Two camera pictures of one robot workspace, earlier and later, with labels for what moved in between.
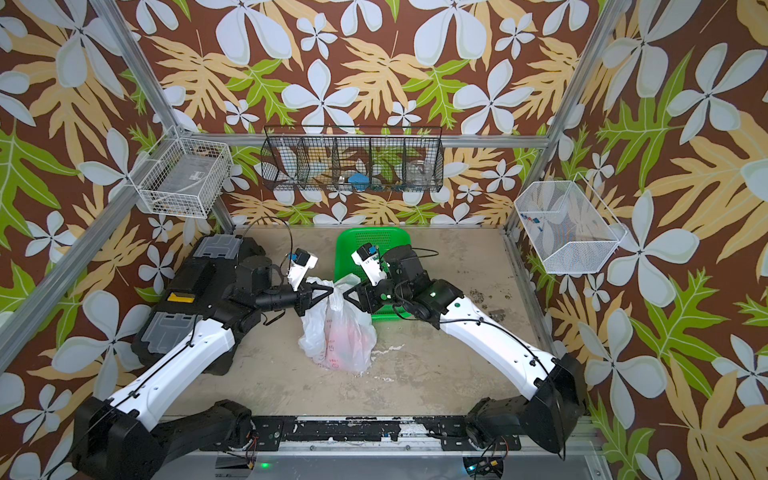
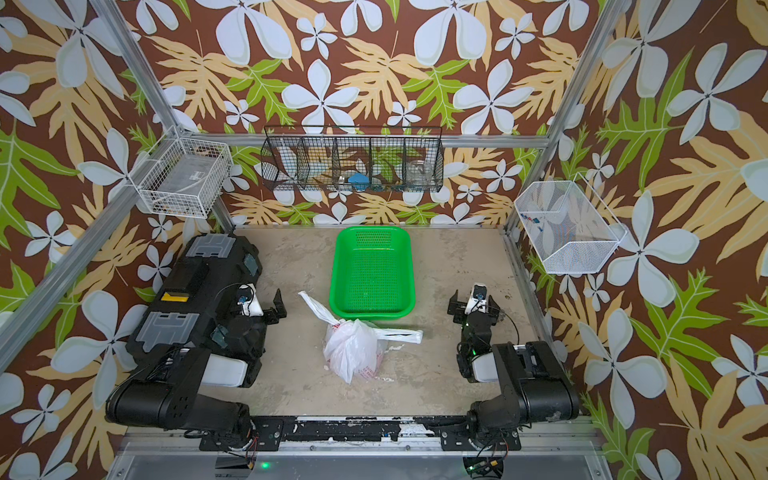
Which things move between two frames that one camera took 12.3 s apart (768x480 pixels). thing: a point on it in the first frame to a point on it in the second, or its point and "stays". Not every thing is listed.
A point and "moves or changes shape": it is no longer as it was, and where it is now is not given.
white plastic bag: x=336 y=333 moves or changes shape
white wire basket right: x=571 y=229 stays
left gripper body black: x=302 y=295 to x=272 y=317
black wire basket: x=370 y=158 stays
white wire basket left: x=184 y=176 stays
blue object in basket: x=359 y=181 stays
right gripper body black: x=388 y=293 to x=460 y=315
